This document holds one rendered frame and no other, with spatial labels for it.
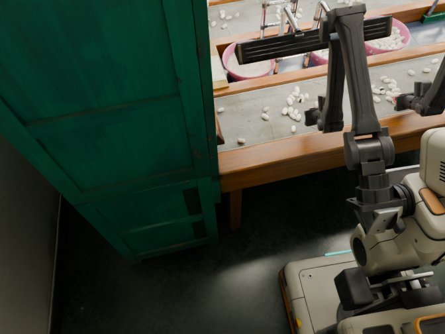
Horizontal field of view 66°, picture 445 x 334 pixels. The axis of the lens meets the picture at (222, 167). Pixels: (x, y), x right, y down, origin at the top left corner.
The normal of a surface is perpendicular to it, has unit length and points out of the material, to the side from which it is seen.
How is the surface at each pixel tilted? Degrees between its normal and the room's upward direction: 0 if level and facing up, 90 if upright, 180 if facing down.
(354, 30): 28
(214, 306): 0
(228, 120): 0
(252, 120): 0
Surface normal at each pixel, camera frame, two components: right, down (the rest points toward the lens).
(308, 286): -0.03, -0.50
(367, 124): -0.11, -0.05
